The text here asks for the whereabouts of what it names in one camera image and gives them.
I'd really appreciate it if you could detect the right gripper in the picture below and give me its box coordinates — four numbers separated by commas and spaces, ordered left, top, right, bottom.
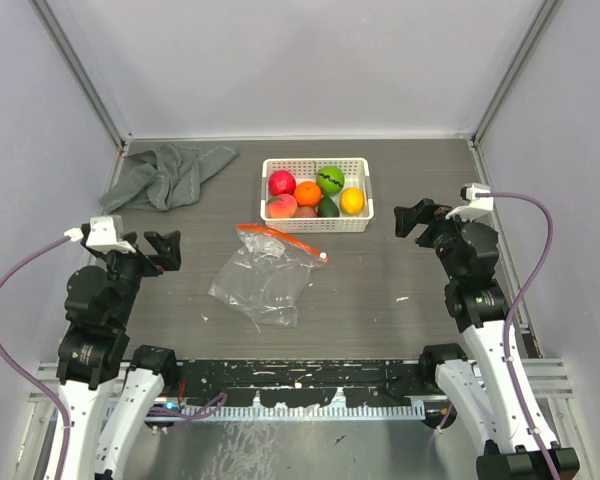
395, 197, 480, 282

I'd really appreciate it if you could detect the pink peach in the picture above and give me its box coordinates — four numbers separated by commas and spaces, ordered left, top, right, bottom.
265, 194, 298, 219

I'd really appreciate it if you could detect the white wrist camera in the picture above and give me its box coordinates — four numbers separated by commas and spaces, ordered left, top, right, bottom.
64, 215, 136, 254
445, 183, 494, 222

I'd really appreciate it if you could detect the yellow lemon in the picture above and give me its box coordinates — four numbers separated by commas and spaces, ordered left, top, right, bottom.
339, 187, 365, 215

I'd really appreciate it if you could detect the red apple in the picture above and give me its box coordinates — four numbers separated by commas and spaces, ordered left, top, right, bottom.
267, 169, 296, 196

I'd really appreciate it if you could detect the green watermelon ball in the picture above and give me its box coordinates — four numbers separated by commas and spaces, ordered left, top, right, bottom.
316, 166, 345, 196

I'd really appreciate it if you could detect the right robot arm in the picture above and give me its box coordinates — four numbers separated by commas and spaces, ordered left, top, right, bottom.
394, 199, 580, 479

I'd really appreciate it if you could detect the grey cloth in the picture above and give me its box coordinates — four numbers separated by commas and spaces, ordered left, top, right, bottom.
99, 143, 239, 215

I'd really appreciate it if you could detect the orange fruit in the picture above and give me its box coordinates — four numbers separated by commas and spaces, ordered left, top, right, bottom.
294, 181, 322, 208

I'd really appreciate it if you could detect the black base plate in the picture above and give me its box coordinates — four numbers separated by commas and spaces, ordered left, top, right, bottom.
161, 359, 446, 409

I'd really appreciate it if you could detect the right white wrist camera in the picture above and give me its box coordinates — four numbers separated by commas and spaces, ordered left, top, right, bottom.
445, 183, 494, 222

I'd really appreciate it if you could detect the green avocado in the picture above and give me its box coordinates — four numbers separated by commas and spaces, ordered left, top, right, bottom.
317, 196, 340, 218

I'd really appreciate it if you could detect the brown passion fruit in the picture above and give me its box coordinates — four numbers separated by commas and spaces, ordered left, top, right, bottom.
294, 206, 318, 219

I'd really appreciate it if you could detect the grey cable duct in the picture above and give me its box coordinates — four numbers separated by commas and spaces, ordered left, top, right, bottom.
203, 399, 426, 422

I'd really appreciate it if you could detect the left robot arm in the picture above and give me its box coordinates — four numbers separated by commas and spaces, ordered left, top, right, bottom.
44, 217, 181, 479

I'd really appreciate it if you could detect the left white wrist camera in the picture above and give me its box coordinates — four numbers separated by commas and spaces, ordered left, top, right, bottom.
64, 215, 136, 254

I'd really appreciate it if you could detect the white plastic basket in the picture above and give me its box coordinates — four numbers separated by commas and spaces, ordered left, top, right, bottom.
259, 157, 375, 233

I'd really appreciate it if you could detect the clear zip top bag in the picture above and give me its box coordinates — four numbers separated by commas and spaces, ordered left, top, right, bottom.
208, 224, 328, 327

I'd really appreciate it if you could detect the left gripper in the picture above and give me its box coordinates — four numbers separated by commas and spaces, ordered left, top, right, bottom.
96, 228, 180, 326

